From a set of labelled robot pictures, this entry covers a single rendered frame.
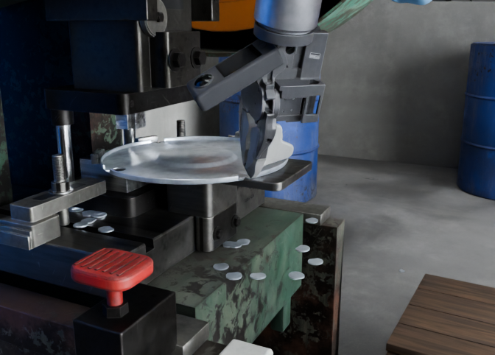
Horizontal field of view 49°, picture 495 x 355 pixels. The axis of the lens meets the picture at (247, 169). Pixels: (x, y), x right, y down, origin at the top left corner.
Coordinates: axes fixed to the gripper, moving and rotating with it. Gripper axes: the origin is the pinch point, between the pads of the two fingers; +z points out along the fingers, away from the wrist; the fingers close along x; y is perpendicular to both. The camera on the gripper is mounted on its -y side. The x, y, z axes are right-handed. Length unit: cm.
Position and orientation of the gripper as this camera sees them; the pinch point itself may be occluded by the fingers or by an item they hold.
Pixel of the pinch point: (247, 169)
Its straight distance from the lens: 74.6
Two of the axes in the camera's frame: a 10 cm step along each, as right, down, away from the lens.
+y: 9.3, -0.9, 3.6
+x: -3.5, -5.4, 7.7
